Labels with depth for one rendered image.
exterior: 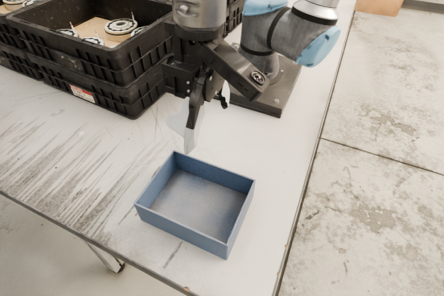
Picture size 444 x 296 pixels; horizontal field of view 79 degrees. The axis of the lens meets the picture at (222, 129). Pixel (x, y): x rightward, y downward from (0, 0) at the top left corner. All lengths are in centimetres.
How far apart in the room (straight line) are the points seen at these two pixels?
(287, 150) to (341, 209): 85
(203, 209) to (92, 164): 31
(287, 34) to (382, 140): 134
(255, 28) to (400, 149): 138
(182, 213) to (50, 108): 56
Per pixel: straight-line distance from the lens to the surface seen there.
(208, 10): 38
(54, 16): 106
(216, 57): 40
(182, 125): 45
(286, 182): 67
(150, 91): 84
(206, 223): 60
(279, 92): 84
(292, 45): 73
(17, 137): 93
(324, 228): 145
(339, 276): 138
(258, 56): 82
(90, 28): 107
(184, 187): 64
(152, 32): 77
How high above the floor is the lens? 124
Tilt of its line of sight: 46 degrees down
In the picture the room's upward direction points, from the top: straight up
